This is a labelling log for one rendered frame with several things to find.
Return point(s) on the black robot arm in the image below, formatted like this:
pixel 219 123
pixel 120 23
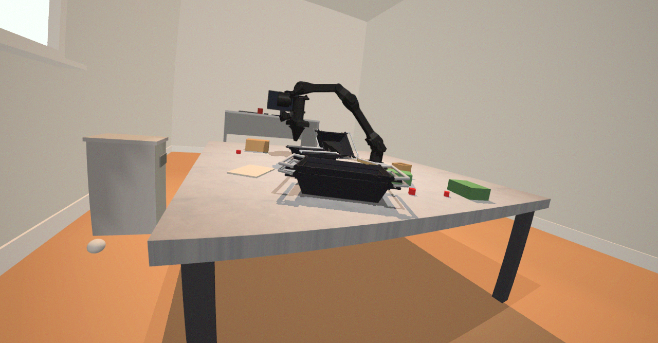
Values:
pixel 349 101

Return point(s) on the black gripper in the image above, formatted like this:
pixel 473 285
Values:
pixel 297 125

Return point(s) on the green rectangular block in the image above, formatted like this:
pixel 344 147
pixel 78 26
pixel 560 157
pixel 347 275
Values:
pixel 468 190
pixel 405 172

